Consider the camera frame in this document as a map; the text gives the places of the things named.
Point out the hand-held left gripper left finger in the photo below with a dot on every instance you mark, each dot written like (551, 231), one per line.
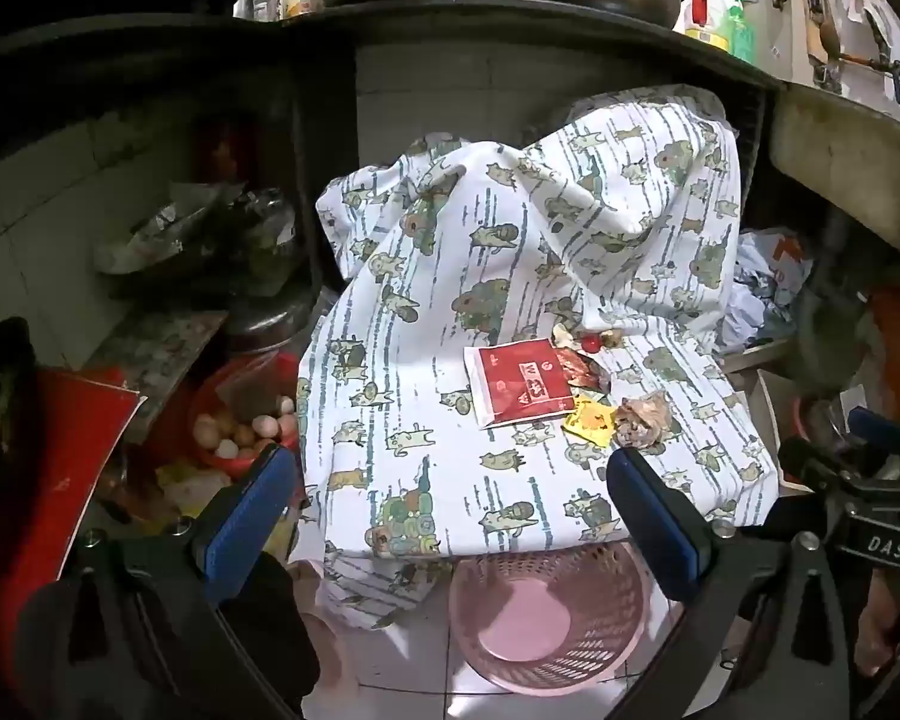
(246, 521)

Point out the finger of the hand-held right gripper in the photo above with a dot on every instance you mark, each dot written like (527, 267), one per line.
(874, 424)
(806, 459)

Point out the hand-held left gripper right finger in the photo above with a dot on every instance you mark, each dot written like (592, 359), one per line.
(658, 529)

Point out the pale wrapper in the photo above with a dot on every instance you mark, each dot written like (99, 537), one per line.
(645, 421)

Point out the yellow wrapper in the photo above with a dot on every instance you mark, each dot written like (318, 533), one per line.
(591, 421)

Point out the pink plastic basket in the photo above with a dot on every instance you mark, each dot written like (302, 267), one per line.
(525, 615)

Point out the red snack wrapper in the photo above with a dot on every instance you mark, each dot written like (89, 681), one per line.
(579, 369)

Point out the small red bottle cap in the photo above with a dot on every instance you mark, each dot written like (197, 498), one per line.
(589, 343)

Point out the red and white paper packet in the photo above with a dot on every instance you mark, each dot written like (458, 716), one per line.
(517, 384)

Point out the person's right hand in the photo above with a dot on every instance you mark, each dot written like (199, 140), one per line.
(889, 630)

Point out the yellow plastic packet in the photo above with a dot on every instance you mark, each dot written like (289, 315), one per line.
(174, 477)

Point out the pile of eggs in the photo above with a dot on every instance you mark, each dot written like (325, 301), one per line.
(229, 435)

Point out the dark cloth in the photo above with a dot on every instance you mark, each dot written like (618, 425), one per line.
(277, 634)

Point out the red plastic bowl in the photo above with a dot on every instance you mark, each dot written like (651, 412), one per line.
(210, 401)

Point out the clear plastic bag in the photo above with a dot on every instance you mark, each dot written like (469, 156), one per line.
(249, 388)

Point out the pale pink object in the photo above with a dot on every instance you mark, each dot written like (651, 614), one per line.
(326, 630)

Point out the blue and white plastic bag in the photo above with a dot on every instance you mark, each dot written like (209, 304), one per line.
(765, 285)

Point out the red paper board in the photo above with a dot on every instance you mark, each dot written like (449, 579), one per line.
(67, 457)

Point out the speckled stone slab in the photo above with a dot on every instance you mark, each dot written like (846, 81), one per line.
(154, 349)

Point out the pale peel scrap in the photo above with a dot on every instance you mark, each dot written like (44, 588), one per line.
(563, 334)
(613, 338)

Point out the pale stone sink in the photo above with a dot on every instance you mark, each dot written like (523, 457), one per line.
(847, 165)

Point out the dark glass jar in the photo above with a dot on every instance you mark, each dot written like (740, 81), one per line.
(264, 229)

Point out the crumpled silver plastic bag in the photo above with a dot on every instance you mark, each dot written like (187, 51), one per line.
(161, 234)

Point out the white cartoon printed cloth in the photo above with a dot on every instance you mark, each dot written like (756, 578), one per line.
(435, 277)

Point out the metal faucet pipe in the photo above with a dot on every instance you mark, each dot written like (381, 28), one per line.
(881, 64)

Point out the green spray bottle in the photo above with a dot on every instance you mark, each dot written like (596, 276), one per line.
(741, 31)

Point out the cooking oil bottle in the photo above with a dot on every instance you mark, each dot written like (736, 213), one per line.
(706, 13)

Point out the dark stone shelf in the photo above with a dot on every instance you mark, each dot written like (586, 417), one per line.
(450, 34)

